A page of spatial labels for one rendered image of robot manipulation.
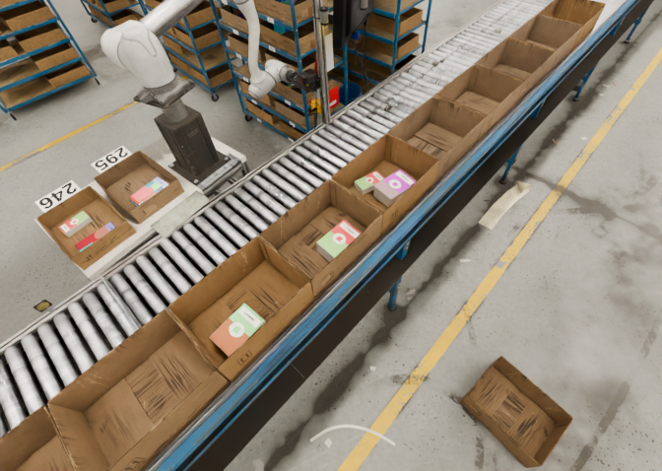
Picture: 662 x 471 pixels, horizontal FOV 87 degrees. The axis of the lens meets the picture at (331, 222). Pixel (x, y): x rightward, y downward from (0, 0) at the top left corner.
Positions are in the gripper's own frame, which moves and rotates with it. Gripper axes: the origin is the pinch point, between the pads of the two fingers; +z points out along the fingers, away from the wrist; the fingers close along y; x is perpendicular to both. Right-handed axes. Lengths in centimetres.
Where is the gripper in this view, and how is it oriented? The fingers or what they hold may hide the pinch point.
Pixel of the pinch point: (312, 87)
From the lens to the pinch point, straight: 224.1
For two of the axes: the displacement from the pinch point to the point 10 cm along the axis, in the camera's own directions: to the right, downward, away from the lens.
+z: 7.2, 5.2, -4.5
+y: 6.9, -6.0, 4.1
